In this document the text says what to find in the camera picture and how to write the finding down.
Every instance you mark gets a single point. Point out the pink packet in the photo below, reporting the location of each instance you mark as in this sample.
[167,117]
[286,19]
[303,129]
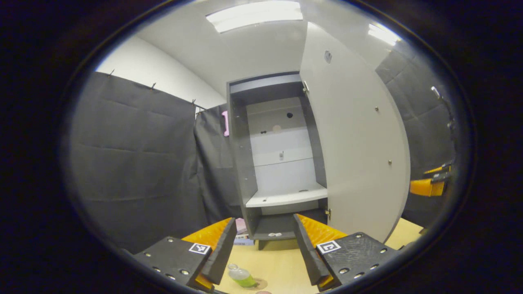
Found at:
[241,226]

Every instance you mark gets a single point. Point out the long ceiling light panel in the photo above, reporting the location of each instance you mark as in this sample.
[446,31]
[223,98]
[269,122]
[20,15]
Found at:
[384,34]

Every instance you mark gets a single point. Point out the beige cabinet door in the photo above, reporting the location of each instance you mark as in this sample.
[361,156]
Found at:
[355,143]

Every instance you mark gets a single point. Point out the round brown coaster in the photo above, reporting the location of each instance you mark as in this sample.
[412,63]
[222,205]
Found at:
[261,283]

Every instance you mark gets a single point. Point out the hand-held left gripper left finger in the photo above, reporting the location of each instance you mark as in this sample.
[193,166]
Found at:
[222,253]

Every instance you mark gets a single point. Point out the clear bottle with green liquid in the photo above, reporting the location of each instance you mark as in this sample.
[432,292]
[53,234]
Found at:
[243,279]

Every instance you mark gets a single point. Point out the blue printed box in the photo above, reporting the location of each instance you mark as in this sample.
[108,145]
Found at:
[244,239]

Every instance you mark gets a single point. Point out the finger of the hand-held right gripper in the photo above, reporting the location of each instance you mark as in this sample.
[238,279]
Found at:
[425,188]
[439,168]

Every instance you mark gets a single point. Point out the black backdrop cloth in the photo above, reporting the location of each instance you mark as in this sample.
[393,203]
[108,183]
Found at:
[135,163]

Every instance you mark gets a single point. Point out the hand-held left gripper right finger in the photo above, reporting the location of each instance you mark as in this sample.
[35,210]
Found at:
[305,255]

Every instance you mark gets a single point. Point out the large ceiling light panel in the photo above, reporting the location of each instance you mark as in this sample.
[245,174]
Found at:
[255,15]

